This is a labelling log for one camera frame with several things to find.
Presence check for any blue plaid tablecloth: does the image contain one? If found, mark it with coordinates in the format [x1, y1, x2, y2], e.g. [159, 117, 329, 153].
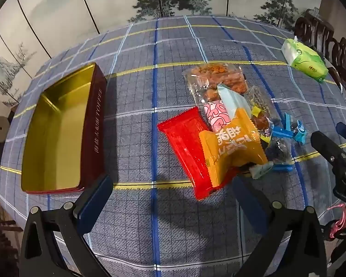
[0, 14, 346, 277]

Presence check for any orange snack packet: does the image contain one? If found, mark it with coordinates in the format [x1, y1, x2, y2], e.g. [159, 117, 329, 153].
[198, 107, 268, 188]

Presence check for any yellow clear snack packet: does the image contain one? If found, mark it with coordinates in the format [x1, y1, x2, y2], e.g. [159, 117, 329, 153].
[249, 107, 274, 135]

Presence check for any round stone disc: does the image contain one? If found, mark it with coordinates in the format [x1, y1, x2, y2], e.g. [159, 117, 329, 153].
[0, 116, 10, 142]

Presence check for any painted folding screen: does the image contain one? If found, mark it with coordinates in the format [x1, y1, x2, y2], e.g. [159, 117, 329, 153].
[0, 0, 326, 107]

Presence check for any silver speckled snack packet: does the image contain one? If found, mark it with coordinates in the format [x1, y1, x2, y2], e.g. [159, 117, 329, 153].
[244, 86, 281, 122]

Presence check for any light blue cracker packet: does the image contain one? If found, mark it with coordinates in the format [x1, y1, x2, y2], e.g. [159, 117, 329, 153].
[217, 84, 253, 122]

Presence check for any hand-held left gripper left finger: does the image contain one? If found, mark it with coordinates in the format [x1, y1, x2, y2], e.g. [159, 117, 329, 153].
[19, 175, 113, 277]

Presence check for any green tissue pack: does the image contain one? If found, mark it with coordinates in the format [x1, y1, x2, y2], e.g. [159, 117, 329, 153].
[281, 36, 328, 84]

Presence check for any pink snack packet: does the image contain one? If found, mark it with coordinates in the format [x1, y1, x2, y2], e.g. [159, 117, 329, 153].
[204, 99, 234, 132]

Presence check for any light blue candy packet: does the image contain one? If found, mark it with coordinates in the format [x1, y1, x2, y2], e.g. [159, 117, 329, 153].
[291, 120, 307, 145]

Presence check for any red tin box gold inside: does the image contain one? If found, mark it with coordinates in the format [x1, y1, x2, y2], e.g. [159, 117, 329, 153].
[21, 62, 107, 194]

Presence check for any red snack packet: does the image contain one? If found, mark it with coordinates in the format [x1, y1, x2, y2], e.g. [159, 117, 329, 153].
[157, 107, 240, 201]

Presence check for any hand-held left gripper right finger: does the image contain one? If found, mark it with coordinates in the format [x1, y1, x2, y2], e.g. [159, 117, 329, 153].
[233, 175, 328, 277]

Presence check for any clear bag of fried twists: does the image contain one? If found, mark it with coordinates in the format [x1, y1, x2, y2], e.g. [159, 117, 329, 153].
[194, 85, 223, 106]
[182, 64, 248, 94]

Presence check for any pale teal candy packet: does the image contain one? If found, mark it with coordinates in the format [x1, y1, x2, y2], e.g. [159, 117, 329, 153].
[249, 163, 274, 179]

